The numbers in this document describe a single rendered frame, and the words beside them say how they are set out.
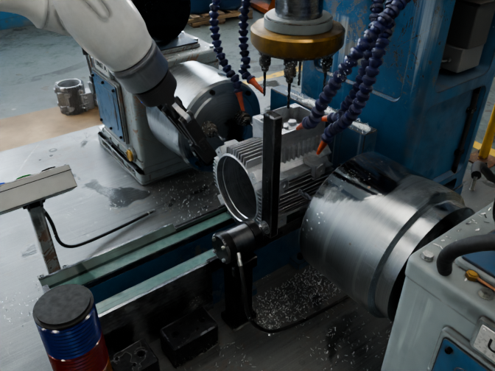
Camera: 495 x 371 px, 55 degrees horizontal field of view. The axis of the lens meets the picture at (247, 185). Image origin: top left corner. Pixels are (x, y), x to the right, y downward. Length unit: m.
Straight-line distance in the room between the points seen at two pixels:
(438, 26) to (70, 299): 0.78
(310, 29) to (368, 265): 0.43
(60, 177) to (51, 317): 0.54
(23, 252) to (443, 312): 0.98
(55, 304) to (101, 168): 1.05
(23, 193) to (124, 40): 0.39
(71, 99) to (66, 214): 2.15
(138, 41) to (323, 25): 0.34
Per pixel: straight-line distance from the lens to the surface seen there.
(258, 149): 0.98
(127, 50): 0.79
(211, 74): 1.20
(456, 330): 0.69
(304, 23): 0.90
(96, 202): 1.41
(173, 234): 1.06
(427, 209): 0.78
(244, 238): 0.86
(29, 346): 1.08
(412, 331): 0.75
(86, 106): 3.58
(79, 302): 0.53
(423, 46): 1.01
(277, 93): 1.15
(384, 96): 1.09
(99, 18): 0.76
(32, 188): 1.02
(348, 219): 0.78
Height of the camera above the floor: 1.59
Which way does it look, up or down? 34 degrees down
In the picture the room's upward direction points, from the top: straight up
